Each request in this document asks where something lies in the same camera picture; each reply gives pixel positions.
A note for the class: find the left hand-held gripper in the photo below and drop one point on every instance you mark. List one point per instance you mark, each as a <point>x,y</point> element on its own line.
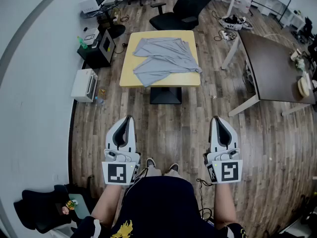
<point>116,172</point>

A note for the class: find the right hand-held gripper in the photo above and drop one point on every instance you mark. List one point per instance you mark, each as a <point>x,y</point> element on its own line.
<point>229,171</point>

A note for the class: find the grey shorts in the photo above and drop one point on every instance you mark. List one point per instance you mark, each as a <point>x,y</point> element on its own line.
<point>163,56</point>

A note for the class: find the person's left forearm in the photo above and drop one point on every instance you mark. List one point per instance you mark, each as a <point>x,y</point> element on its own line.
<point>106,204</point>

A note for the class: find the person's right forearm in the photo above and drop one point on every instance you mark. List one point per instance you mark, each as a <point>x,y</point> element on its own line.
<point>224,204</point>

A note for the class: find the person's left shoe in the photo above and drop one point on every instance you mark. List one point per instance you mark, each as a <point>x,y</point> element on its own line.
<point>150,163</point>

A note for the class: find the person's shoe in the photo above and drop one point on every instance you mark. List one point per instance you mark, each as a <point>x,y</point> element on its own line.
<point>150,163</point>
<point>173,168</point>

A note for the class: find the clear water bottle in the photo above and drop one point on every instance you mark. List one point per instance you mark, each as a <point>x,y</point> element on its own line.
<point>99,100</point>

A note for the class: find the person's beige trousers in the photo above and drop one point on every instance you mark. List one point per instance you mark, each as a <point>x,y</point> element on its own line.
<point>153,173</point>

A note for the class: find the yellow snack wrapper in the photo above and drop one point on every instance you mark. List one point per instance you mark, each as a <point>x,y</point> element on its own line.
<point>101,91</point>

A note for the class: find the person's right shoe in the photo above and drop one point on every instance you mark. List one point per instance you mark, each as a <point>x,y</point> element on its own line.
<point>173,168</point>

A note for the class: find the white toaster oven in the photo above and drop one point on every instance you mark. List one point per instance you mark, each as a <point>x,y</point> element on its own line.
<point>81,84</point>

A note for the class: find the white rounded device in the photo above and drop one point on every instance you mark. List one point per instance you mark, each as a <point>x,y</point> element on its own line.
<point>248,77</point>

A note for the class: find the yellow square table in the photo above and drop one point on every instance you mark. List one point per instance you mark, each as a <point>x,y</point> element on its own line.
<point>183,79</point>

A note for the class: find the person's navy shirt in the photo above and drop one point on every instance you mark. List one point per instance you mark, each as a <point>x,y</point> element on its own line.
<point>161,207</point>

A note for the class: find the dark grey desk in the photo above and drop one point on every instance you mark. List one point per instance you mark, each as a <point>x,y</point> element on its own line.
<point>272,66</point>

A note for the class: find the beige stacked rolls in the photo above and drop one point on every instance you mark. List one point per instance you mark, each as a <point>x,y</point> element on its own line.
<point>303,87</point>

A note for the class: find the grey remote control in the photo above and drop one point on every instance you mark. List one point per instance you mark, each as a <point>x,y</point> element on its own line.
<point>95,43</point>

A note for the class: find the green plastic bottle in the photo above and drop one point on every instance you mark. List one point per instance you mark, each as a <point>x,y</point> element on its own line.
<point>82,42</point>

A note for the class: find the white power strip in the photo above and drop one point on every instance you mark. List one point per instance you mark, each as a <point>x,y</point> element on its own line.
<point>225,34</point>

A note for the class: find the white cardboard box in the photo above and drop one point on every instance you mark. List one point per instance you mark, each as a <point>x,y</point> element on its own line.
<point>90,36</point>

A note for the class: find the black round table base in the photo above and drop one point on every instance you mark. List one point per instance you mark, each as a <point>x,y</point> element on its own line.
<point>114,31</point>

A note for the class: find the black armchair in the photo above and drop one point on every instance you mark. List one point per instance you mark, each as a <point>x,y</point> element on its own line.
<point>42,212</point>

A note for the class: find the white cup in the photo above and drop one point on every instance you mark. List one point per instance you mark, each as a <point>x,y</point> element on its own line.
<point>295,54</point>

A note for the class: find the white and black bag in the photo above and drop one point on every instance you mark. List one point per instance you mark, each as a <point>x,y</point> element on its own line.
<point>234,22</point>

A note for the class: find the black marble round table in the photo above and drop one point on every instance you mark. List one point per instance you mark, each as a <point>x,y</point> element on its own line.
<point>109,7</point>

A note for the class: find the white microwave oven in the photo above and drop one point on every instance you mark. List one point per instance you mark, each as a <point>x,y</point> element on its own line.
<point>90,4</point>

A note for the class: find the black table pedestal base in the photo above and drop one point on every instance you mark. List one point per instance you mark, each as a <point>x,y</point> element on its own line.
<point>166,95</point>

